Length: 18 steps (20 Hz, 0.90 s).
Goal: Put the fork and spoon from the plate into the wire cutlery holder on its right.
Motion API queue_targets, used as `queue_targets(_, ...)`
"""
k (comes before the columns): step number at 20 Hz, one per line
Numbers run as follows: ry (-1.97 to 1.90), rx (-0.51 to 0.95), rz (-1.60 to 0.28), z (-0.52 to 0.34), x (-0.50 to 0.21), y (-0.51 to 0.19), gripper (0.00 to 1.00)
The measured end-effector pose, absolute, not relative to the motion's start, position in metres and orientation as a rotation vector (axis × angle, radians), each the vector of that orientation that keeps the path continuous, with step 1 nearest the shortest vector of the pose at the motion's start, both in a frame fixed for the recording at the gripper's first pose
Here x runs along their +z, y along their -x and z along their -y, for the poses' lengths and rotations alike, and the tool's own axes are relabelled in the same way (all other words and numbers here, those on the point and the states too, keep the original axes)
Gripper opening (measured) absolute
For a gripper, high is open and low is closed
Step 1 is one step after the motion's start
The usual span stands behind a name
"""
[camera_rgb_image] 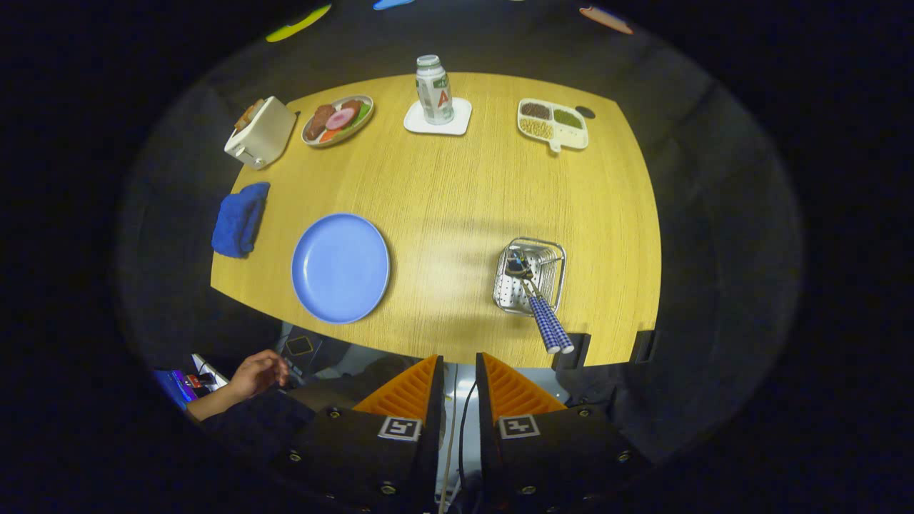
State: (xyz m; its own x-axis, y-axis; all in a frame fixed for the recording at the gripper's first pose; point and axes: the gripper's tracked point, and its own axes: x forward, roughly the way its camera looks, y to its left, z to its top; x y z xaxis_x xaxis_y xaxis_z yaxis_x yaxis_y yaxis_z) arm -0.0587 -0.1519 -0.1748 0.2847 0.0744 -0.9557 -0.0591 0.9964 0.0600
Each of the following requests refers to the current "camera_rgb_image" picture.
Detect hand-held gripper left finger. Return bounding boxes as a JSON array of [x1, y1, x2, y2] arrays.
[[275, 355, 445, 514]]

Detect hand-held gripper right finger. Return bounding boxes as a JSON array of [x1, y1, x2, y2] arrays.
[[475, 352, 651, 514]]

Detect spoon with checked handle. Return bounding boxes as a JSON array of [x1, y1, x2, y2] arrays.
[[505, 250, 563, 356]]

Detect fork with checked handle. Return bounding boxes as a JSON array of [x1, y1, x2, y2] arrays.
[[518, 250, 576, 354]]

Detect person's legs in trousers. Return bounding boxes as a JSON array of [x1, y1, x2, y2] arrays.
[[286, 353, 429, 411]]

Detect black table clamp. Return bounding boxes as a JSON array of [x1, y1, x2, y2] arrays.
[[553, 332, 592, 371], [632, 328, 658, 365]]

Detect person's dark shirt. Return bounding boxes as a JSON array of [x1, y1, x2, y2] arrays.
[[204, 389, 318, 465]]

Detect blue round plate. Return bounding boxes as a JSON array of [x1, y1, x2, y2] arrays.
[[291, 213, 391, 325]]

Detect open laptop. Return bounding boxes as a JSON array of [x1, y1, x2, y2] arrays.
[[152, 353, 231, 411]]

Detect blue folded cloth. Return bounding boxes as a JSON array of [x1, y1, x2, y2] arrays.
[[211, 181, 271, 259]]

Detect white divided tray with beans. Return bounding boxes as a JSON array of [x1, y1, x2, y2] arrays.
[[517, 98, 590, 154]]

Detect white square coaster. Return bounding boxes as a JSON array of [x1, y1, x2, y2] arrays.
[[403, 97, 473, 136]]

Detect oval plate of food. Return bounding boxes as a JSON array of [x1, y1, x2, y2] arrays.
[[301, 95, 375, 148]]

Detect white bottle green label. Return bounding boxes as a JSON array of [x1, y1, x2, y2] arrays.
[[416, 54, 456, 126]]

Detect white toaster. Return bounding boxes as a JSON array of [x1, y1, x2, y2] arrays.
[[224, 96, 298, 171]]

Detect white cable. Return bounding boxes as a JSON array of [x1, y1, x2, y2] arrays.
[[437, 364, 459, 514]]

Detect black cable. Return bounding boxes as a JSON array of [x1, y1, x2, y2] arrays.
[[457, 378, 478, 493]]

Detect metal wire basket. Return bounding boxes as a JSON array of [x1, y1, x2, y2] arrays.
[[493, 237, 567, 316]]

